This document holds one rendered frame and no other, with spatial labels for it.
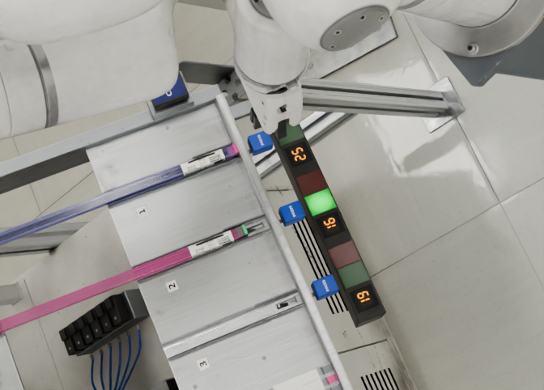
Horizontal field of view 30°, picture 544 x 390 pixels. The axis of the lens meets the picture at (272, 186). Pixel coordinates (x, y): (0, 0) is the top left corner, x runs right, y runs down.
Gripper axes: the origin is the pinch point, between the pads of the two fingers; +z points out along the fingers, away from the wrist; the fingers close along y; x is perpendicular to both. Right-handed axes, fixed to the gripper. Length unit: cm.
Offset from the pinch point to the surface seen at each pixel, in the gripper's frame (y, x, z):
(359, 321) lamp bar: -27.7, -2.5, 11.3
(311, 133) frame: 11, -16, 47
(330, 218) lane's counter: -13.3, -4.8, 11.2
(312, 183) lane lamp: -7.7, -4.5, 11.1
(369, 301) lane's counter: -25.8, -4.9, 11.2
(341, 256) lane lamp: -18.7, -3.9, 11.2
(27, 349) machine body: -2, 44, 65
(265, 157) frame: 13, -8, 56
